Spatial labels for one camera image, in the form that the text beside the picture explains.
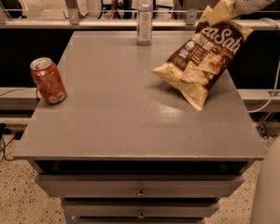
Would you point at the black office chair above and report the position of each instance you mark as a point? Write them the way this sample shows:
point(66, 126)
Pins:
point(115, 0)

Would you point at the clear plastic water bottle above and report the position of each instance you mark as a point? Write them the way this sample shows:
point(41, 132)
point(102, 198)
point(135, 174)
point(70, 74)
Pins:
point(144, 22)

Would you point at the top drawer metal knob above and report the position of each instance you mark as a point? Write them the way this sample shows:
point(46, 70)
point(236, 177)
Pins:
point(141, 194)

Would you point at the metal railing with glass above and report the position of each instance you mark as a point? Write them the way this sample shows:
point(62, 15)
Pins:
point(35, 16)

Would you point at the grey cabinet top drawer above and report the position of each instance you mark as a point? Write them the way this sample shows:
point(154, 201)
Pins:
point(127, 186)

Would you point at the drawer metal knob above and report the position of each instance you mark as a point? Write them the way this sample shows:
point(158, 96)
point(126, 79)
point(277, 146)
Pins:
point(141, 194)
point(141, 216)

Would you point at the grey cabinet drawer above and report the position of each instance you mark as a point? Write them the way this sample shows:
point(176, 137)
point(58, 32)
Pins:
point(132, 208)
point(127, 186)

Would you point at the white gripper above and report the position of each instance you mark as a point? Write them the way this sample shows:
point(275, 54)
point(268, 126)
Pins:
point(221, 14)

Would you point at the brown sea salt chip bag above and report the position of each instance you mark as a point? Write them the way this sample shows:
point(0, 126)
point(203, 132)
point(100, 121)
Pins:
point(195, 67)

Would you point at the orange soda can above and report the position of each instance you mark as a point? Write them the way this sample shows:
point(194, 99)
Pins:
point(48, 80)

